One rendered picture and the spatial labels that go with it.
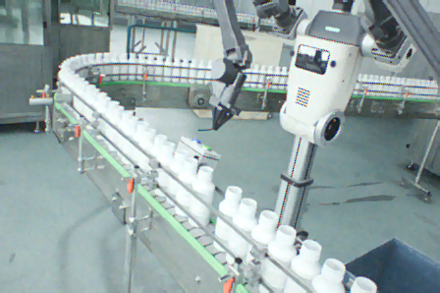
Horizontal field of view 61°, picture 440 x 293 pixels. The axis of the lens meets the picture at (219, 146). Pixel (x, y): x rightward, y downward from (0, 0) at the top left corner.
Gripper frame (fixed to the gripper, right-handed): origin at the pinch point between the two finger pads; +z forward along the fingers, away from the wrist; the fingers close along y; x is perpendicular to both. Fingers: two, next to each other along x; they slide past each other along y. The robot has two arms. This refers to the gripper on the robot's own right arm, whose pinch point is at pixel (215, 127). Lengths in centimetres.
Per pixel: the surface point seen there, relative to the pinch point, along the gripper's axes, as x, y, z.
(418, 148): 380, -75, -45
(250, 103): 121, -104, -13
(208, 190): -16.4, 24.8, 12.9
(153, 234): -13.5, 8.6, 35.9
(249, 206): -18.9, 41.0, 9.1
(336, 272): -19, 65, 9
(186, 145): -3.8, -5.8, 9.6
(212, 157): 0.7, 3.9, 9.2
